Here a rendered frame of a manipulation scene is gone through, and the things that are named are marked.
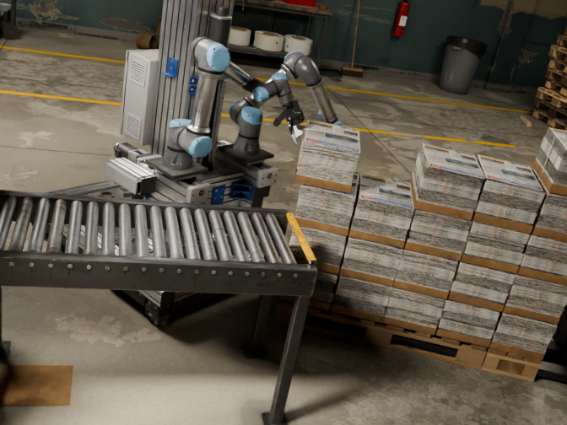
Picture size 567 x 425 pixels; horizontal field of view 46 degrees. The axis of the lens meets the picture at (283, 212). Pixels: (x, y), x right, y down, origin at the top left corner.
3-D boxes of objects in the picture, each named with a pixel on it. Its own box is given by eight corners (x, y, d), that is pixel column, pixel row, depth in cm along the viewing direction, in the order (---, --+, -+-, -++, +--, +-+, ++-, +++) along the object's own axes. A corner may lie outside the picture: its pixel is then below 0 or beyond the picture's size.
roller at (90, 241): (99, 211, 287) (99, 200, 285) (95, 267, 247) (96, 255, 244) (86, 210, 286) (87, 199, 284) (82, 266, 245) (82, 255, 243)
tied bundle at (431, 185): (408, 182, 366) (419, 142, 357) (461, 193, 365) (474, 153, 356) (413, 209, 332) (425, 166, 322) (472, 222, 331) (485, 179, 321)
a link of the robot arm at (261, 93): (249, 98, 336) (266, 90, 341) (262, 105, 329) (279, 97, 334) (246, 84, 331) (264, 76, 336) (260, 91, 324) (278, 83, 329)
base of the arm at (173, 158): (155, 160, 332) (157, 142, 327) (179, 156, 343) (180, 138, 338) (175, 172, 323) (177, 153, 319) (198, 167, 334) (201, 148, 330)
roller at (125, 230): (129, 212, 291) (131, 202, 289) (132, 268, 250) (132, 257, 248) (117, 212, 290) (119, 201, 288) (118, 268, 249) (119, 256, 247)
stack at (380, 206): (281, 287, 404) (308, 159, 370) (472, 330, 398) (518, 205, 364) (272, 321, 369) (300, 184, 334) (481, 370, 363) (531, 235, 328)
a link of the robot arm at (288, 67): (232, 118, 363) (306, 51, 364) (223, 110, 375) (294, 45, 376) (244, 133, 371) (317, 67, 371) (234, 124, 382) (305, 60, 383)
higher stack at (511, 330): (472, 330, 398) (545, 125, 345) (521, 341, 396) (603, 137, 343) (480, 369, 363) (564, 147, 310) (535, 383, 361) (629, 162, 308)
